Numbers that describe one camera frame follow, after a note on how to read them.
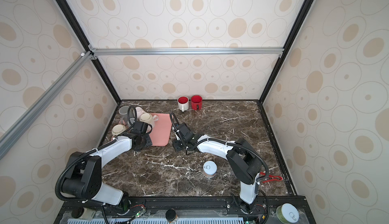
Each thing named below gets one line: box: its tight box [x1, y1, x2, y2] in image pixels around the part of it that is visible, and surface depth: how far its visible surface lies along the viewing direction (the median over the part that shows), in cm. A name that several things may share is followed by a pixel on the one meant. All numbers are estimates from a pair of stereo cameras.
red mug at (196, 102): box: [190, 94, 203, 111], surface depth 112 cm
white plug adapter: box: [71, 206, 96, 221], surface depth 68 cm
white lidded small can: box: [203, 160, 218, 178], surface depth 83 cm
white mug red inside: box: [177, 95, 190, 112], surface depth 112 cm
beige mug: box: [111, 124, 127, 137], surface depth 94 cm
